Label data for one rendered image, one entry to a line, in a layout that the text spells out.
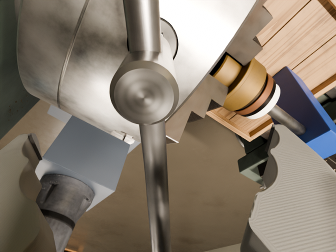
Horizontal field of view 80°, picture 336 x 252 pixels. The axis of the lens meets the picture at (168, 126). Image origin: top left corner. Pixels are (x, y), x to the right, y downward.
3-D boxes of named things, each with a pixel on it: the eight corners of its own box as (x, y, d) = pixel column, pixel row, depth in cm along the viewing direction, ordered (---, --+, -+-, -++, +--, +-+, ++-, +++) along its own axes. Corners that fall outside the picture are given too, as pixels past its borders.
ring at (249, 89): (192, 103, 29) (237, 132, 32) (241, 53, 24) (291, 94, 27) (193, 72, 36) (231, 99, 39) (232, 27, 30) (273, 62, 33)
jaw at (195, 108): (151, 56, 29) (111, 129, 25) (165, 37, 24) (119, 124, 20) (210, 96, 32) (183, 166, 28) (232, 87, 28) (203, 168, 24)
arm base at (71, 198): (82, 207, 64) (67, 241, 57) (34, 187, 59) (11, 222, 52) (103, 190, 56) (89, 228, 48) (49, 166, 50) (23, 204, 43)
